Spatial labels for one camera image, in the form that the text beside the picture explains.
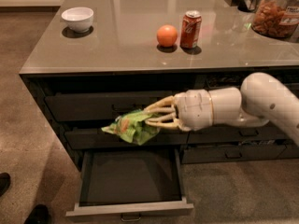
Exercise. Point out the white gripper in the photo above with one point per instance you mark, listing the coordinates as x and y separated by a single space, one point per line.
193 109

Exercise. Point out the top left grey drawer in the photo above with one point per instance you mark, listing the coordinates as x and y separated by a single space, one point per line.
101 105

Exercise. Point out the clear jar of snacks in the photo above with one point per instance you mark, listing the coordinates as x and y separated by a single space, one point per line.
276 18

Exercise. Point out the middle right grey drawer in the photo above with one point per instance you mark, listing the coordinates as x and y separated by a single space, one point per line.
222 134

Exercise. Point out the top right grey drawer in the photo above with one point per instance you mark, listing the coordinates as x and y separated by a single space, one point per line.
218 81

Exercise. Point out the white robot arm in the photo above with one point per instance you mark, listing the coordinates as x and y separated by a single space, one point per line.
260 99

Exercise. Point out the black shoe upper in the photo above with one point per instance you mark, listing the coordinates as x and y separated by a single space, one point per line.
4 183

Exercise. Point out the red soda can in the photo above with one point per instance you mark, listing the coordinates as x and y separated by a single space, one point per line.
190 29

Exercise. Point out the green rice chip bag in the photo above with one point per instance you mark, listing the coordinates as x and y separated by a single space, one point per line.
132 127

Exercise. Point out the open bottom left drawer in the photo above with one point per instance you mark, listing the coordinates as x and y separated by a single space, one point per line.
130 184

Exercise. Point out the orange fruit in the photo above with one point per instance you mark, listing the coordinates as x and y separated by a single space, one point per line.
167 36

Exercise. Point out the black shoe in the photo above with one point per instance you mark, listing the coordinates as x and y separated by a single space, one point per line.
39 215
4 183

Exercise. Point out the middle left grey drawer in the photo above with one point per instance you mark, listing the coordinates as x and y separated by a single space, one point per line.
96 138

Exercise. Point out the black shoe lower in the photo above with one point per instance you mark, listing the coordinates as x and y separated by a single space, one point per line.
39 215

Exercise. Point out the white ceramic bowl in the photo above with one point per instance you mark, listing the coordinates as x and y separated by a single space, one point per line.
78 19

